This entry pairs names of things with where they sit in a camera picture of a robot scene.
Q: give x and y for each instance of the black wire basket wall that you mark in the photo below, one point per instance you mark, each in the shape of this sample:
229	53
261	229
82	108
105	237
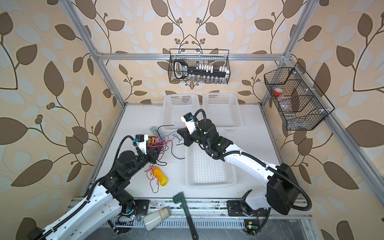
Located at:
216	57
302	106

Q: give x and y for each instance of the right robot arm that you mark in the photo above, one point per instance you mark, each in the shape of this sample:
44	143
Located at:
282	191

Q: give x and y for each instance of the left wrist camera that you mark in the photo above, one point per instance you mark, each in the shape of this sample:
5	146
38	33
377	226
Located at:
141	143

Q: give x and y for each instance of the white basket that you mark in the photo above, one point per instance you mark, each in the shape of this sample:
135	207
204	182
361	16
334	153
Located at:
203	172
176	106
223	110

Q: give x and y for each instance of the green handled wrench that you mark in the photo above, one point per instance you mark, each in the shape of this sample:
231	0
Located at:
180	199

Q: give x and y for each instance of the yellow black tape measure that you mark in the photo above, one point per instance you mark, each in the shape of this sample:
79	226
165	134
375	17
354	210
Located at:
152	140

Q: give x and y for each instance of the black wire basket right wall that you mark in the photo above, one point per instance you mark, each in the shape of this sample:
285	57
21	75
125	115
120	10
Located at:
302	106

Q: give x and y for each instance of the white basket back right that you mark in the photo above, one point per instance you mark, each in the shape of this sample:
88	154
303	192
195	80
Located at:
223	110

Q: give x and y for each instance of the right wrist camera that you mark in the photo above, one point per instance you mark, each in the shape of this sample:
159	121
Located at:
189	121

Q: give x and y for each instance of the grey blue stapler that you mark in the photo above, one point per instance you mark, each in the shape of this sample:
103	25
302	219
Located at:
157	131

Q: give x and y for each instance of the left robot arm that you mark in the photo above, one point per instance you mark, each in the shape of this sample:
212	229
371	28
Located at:
107	197

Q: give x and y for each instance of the white basket front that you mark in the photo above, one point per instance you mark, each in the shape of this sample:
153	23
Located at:
203	172

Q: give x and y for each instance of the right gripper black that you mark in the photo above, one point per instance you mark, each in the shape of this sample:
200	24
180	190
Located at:
188	136

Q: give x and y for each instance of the red object in wire basket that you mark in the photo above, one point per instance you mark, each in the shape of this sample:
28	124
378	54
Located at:
278	91

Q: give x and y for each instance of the black socket holder tool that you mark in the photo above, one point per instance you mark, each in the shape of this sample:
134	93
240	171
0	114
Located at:
182	70

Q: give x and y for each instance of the black wire basket back wall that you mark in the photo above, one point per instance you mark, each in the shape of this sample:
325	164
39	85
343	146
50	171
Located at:
216	57

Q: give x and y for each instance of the white plastic bottle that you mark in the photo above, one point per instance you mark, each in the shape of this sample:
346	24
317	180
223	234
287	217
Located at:
154	219

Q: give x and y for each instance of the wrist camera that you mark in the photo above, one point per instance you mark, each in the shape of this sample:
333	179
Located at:
141	143
189	121

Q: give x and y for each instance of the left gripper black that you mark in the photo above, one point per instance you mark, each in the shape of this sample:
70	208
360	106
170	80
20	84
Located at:
151	155

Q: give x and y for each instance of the white basket back left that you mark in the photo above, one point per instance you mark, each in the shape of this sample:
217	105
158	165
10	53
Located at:
176	106

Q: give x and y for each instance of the yellow plastic corn toy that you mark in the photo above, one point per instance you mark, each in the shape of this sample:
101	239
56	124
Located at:
159	175

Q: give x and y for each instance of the aluminium frame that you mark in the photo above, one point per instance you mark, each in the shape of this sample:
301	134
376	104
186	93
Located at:
228	46

